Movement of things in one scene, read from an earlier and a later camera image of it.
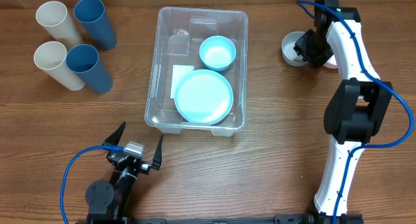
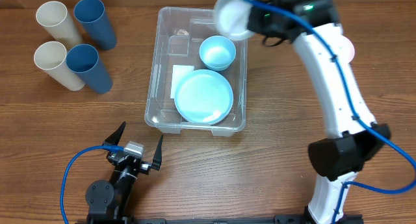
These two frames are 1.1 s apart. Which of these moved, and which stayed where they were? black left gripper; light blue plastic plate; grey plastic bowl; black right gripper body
Moved: grey plastic bowl; black right gripper body
Stayed: black left gripper; light blue plastic plate
